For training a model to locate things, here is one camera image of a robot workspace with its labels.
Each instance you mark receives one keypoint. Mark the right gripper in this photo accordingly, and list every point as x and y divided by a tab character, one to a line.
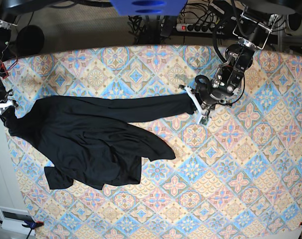
4	94

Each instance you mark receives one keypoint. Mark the white power strip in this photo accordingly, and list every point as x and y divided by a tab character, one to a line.
194	28

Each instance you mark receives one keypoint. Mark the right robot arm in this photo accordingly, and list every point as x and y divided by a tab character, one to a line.
9	10

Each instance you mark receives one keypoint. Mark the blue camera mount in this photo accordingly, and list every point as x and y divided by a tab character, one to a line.
148	7

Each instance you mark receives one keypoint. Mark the white wall vent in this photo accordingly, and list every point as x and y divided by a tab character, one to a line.
13	219

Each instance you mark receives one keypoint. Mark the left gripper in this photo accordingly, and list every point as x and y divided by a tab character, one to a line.
212	92

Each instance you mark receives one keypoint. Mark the black round stool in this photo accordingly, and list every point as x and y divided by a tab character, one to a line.
29	41

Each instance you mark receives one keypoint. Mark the patterned tablecloth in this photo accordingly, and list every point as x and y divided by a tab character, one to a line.
239	177

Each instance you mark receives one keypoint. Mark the black long-sleeve t-shirt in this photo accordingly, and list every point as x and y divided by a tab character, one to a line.
96	141

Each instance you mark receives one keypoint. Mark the blue clamp bottom left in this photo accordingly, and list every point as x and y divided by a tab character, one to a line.
31	224

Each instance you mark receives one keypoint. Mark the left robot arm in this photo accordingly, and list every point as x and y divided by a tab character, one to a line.
254	24

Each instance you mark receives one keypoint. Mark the white round speaker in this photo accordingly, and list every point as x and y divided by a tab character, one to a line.
294	21

